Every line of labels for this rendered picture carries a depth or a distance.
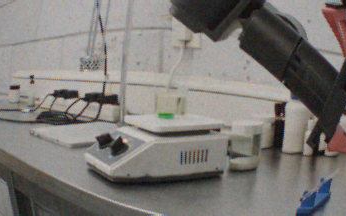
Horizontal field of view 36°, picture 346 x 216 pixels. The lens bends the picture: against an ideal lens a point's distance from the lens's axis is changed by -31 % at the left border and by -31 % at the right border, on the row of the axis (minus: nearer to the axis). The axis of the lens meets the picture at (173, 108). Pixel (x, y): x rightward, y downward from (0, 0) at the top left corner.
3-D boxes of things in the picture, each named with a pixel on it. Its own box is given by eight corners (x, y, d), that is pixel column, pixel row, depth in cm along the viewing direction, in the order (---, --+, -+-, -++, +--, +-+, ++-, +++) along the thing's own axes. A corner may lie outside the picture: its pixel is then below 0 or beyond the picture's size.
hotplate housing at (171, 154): (112, 184, 103) (108, 133, 102) (84, 166, 114) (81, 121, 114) (236, 173, 113) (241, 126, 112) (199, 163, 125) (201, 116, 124)
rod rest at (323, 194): (311, 214, 76) (316, 192, 76) (294, 214, 78) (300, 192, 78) (330, 196, 84) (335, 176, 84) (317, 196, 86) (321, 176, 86)
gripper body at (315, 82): (319, 143, 59) (275, 100, 60) (355, 66, 56) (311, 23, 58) (315, 153, 53) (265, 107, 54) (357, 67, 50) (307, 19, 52)
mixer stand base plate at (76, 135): (68, 147, 131) (68, 142, 131) (28, 132, 144) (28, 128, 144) (167, 137, 154) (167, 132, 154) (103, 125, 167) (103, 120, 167)
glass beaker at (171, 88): (158, 118, 117) (159, 66, 116) (192, 120, 116) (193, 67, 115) (146, 123, 111) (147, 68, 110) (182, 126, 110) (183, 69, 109)
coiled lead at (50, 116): (19, 129, 148) (18, 108, 147) (-12, 117, 165) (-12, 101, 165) (99, 121, 173) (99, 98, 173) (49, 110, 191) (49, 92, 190)
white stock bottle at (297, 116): (285, 155, 127) (289, 90, 126) (279, 149, 134) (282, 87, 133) (309, 152, 128) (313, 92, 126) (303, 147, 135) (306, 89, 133)
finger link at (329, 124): (363, 164, 57) (321, 120, 59) (387, 115, 55) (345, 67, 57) (364, 176, 50) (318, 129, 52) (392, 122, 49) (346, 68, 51)
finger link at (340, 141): (360, 170, 57) (318, 127, 59) (385, 120, 55) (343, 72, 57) (360, 182, 51) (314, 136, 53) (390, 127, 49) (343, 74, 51)
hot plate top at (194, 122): (155, 132, 106) (155, 126, 106) (121, 121, 117) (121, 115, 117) (227, 128, 112) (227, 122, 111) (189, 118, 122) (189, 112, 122)
